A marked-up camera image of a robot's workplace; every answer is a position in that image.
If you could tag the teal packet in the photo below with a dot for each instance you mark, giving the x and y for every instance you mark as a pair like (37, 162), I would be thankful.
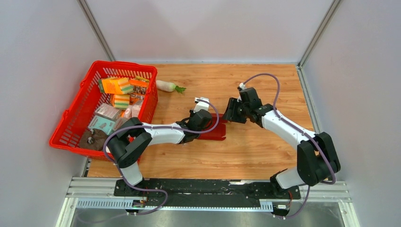
(103, 124)

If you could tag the grey pink packet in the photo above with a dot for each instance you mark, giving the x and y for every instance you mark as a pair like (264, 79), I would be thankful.
(119, 122)

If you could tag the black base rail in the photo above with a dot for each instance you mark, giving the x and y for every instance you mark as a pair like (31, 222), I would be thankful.
(207, 193)

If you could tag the red paper box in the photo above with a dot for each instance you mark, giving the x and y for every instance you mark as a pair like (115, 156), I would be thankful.
(218, 133)

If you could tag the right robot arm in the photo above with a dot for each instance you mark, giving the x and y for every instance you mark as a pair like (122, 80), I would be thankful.
(316, 156)

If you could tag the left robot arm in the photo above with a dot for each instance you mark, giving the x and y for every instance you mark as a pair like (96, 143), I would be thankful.
(128, 143)

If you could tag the white radish toy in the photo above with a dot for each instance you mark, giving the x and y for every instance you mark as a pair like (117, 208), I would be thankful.
(169, 86)

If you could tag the pink white carton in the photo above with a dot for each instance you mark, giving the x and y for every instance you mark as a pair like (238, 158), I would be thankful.
(132, 110)

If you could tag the brown pouch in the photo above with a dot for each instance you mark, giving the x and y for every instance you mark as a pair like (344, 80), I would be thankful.
(93, 139)

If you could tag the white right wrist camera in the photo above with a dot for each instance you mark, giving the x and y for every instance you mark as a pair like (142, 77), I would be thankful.
(241, 87)

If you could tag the orange sponge pack lower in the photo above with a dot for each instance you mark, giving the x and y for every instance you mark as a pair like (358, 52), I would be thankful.
(120, 101)

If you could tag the red plastic basket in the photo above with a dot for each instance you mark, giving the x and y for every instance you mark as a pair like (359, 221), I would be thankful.
(76, 118)

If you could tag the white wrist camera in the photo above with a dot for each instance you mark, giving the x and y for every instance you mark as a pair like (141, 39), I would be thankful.
(202, 103)
(241, 87)

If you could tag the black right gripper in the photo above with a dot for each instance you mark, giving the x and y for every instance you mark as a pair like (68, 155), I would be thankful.
(230, 114)

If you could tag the orange sponge pack upper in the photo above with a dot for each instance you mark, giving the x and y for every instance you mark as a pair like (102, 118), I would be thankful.
(116, 86)

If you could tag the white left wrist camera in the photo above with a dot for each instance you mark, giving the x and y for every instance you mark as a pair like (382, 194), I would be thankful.
(202, 103)

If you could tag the orange sponge pack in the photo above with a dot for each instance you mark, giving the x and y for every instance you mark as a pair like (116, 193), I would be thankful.
(120, 101)
(116, 86)

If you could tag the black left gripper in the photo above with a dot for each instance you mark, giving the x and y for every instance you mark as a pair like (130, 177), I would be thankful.
(192, 114)

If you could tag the orange snack box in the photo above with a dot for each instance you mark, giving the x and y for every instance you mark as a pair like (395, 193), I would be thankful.
(140, 86)

